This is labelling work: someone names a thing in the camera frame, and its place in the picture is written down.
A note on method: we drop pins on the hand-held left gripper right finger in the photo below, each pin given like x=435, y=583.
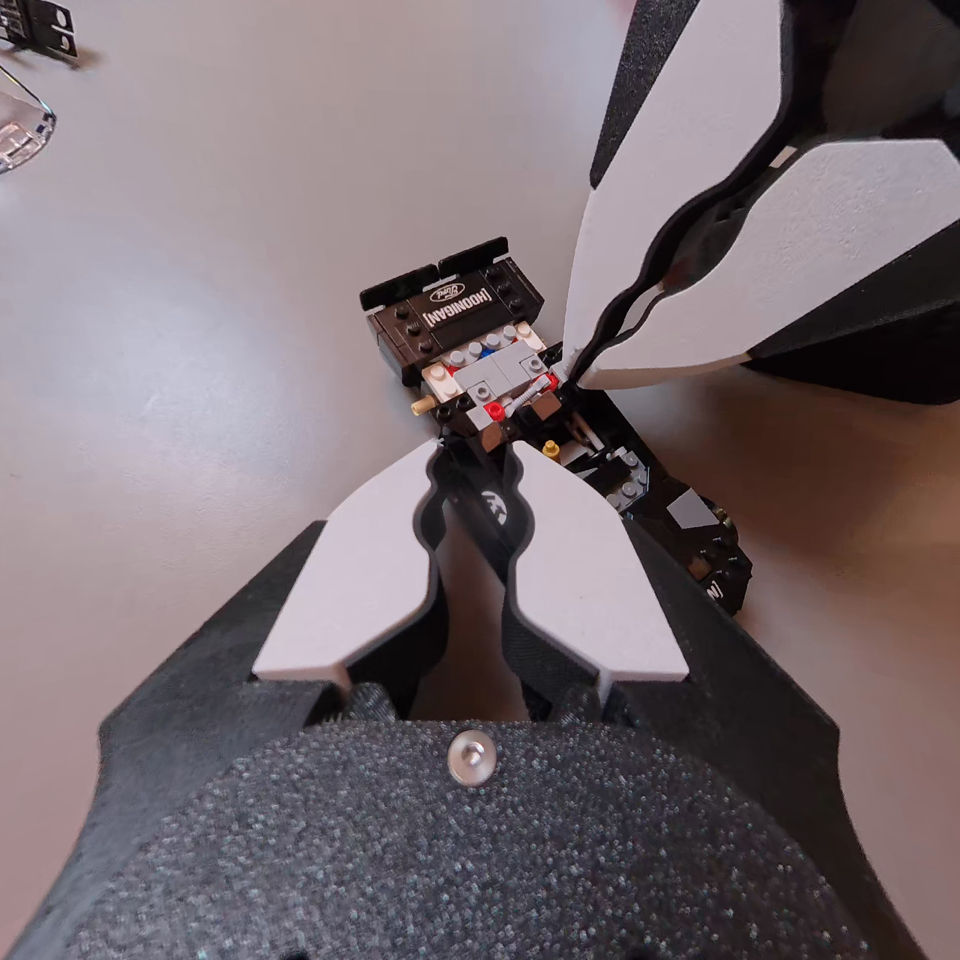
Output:
x=593, y=593

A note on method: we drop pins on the small black lego piece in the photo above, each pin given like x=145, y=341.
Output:
x=38, y=23

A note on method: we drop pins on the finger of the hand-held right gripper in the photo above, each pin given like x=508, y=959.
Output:
x=675, y=135
x=780, y=255

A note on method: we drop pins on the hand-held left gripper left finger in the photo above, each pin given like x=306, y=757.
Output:
x=360, y=585

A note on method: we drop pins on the black lego car model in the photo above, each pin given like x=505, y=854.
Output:
x=450, y=315

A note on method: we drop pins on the clear lego windshield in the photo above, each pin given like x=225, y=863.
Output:
x=18, y=128

